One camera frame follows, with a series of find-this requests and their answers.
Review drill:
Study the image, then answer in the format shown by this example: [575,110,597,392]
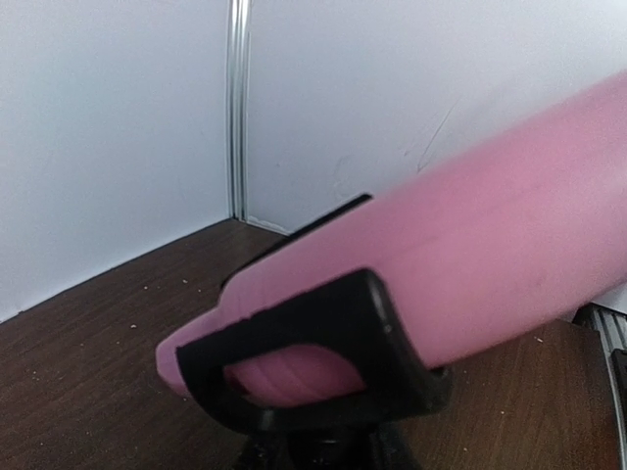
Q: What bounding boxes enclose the right aluminium frame post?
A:
[225,0,253,221]

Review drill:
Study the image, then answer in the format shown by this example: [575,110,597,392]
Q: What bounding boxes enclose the pink toy microphone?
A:
[156,73,626,395]

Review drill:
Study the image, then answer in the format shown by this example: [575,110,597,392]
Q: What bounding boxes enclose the front aluminium rail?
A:
[573,304,626,470]

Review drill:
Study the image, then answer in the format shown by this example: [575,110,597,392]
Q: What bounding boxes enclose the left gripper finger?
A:
[175,193,455,435]

